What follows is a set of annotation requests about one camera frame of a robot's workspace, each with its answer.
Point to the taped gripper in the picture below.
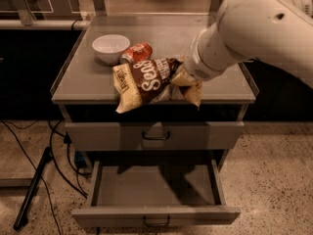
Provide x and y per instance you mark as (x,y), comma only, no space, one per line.
(197,69)

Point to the brown chip bag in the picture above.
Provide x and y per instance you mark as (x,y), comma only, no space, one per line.
(148,82)

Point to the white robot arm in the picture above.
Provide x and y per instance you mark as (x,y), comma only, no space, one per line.
(275,32)

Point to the grey drawer cabinet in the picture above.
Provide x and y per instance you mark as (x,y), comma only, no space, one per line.
(84,89)

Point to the closed upper drawer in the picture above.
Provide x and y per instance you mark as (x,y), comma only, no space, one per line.
(127,136)

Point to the open middle drawer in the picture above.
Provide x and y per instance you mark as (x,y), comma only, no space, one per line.
(125,187)

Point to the orange soda can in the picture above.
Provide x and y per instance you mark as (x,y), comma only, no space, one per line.
(136,53)

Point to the white bowl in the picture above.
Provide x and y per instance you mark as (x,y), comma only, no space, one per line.
(108,48)

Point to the black bar on floor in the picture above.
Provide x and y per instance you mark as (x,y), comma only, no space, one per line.
(21,219)

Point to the black upper drawer handle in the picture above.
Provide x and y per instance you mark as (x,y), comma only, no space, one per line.
(164,136)

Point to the black drawer handle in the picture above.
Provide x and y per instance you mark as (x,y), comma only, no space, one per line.
(156,222)
(164,136)

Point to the right metal post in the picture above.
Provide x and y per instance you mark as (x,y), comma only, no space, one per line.
(213,10)

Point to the black middle drawer handle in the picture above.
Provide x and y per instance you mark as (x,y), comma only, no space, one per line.
(156,222)

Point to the far left metal post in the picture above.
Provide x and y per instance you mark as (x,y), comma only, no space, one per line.
(25,15)

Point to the white horizontal rail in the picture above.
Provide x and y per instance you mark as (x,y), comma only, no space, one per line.
(44,25)

